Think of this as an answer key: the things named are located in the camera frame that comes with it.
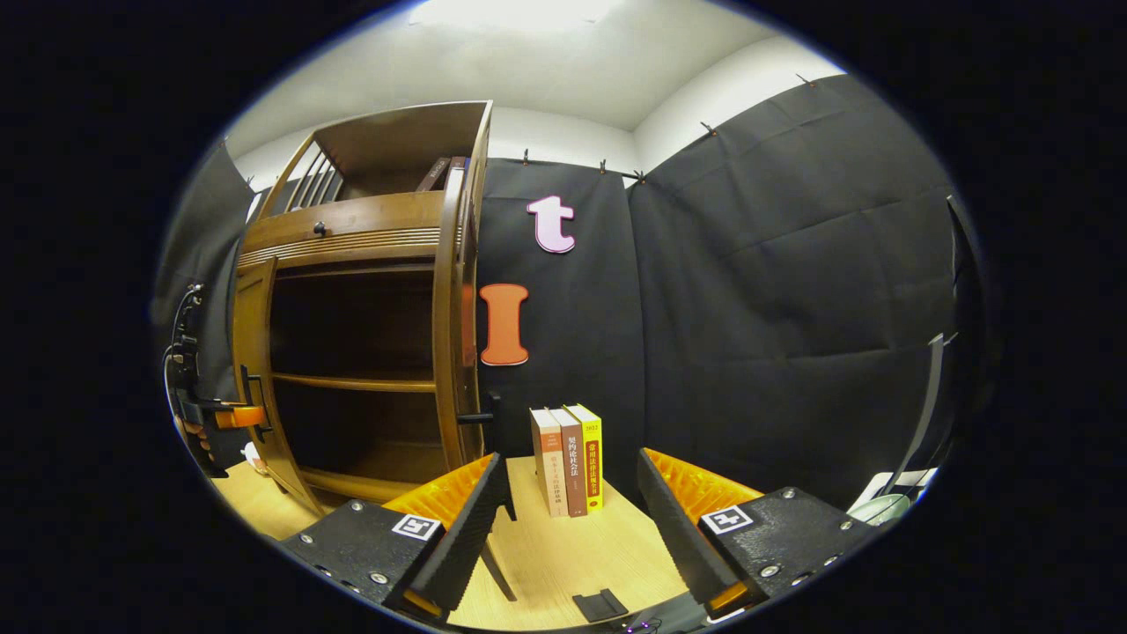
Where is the large ceiling light panel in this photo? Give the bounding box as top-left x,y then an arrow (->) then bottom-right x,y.
409,0 -> 626,32

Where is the wooden double-door shoe cabinet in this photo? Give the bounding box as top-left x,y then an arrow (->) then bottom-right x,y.
231,100 -> 494,516

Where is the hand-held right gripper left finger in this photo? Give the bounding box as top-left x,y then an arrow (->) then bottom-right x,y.
277,452 -> 516,624

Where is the black backdrop cloth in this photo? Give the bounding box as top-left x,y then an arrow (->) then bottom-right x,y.
154,75 -> 996,512

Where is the white round object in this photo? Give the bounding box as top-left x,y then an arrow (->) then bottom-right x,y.
850,493 -> 912,527

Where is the black flat plastic piece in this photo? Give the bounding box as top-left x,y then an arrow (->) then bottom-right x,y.
572,588 -> 629,622

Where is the yellow standing book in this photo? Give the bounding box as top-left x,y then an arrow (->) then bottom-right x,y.
565,403 -> 605,513

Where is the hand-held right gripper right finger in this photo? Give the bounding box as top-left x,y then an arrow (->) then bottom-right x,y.
636,447 -> 884,630

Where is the maroon standing book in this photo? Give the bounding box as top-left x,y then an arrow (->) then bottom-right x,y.
550,408 -> 589,518

